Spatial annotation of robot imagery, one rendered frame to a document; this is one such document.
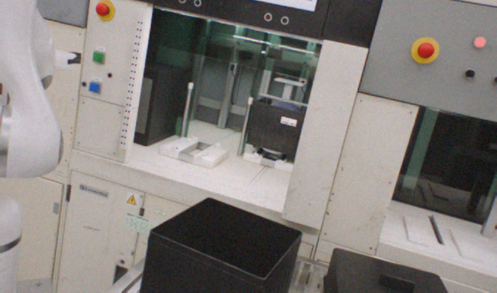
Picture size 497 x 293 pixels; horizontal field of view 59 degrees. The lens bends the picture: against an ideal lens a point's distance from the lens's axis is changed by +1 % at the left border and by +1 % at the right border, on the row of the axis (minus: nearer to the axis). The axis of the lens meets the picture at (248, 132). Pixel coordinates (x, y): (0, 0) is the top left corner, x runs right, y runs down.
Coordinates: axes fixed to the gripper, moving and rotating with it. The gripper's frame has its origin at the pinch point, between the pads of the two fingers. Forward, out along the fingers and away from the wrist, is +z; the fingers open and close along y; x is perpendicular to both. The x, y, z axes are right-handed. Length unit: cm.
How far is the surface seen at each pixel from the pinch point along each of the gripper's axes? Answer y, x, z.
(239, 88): 23, -11, 102
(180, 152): 25, -30, 32
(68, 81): -10.3, -10.4, 12.4
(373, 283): 97, -34, -12
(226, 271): 67, -28, -37
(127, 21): 8.0, 13.3, 13.0
